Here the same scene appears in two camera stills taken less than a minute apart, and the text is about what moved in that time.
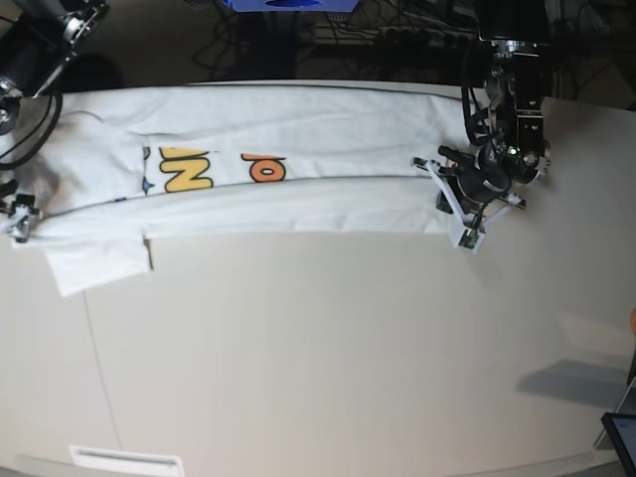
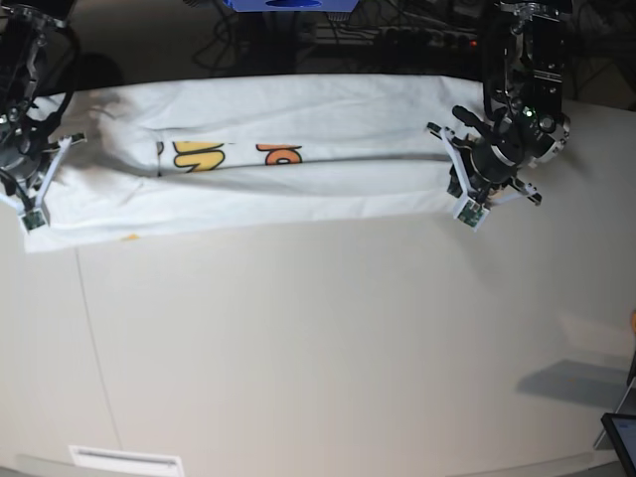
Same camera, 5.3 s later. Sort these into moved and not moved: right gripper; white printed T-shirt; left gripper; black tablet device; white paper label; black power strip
Moved: left gripper; right gripper; white printed T-shirt
Not moved: white paper label; black power strip; black tablet device
